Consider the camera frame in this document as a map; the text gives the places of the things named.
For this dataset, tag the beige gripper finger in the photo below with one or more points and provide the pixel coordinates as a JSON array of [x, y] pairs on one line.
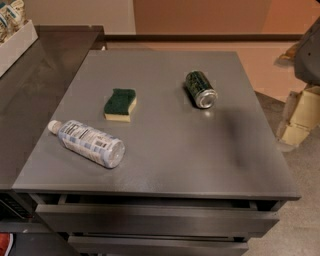
[[303, 108], [292, 132]]

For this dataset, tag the green soda can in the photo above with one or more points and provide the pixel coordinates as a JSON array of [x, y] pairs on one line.
[[201, 89]]

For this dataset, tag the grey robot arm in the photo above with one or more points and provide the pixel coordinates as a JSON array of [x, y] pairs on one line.
[[305, 56]]

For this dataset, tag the grey drawer cabinet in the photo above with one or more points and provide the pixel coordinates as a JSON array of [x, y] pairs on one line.
[[177, 155]]

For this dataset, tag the green and yellow sponge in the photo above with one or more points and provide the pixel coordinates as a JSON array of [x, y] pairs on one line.
[[120, 105]]

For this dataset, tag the clear plastic water bottle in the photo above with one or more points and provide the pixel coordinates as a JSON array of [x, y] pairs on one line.
[[95, 145]]

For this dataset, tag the upper grey drawer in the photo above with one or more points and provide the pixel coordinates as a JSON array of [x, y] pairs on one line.
[[159, 221]]

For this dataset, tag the grey drawer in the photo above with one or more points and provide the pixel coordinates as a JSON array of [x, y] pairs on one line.
[[155, 247], [159, 221]]

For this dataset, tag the lower grey drawer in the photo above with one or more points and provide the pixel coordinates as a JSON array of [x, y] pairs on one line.
[[155, 247]]

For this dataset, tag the white cardboard box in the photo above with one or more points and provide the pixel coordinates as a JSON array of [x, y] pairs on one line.
[[16, 46]]

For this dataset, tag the snack bags in box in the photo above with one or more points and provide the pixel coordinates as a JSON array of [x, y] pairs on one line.
[[12, 18]]

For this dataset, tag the red object at floor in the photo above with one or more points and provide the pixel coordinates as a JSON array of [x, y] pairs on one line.
[[6, 243]]

